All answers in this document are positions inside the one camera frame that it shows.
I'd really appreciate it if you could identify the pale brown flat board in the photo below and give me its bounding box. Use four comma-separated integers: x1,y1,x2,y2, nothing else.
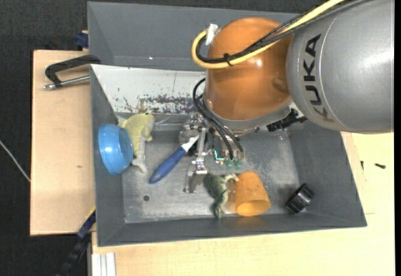
29,50,96,236

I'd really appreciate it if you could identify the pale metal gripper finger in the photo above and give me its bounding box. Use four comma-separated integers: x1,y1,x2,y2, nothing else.
193,159,209,191
183,162,197,193

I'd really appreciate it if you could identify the blue-handled white tool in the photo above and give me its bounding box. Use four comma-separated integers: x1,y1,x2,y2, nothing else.
148,134,201,184

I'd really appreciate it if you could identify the orange plastic cup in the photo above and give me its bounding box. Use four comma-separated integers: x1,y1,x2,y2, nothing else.
232,171,271,217

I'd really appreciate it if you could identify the blue plastic bowl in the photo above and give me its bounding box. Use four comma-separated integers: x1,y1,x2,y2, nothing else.
98,124,135,176

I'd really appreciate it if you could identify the black ribbed knob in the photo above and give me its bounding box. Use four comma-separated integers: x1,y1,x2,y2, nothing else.
284,183,316,215

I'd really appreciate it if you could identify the yellow-green plush toy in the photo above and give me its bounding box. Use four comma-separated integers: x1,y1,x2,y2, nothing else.
118,112,156,174

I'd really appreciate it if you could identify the green toy dinosaur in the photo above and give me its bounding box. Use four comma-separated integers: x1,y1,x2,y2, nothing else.
203,172,240,219

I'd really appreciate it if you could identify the grey metal bin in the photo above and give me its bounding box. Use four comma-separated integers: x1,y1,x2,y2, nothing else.
86,1,368,247

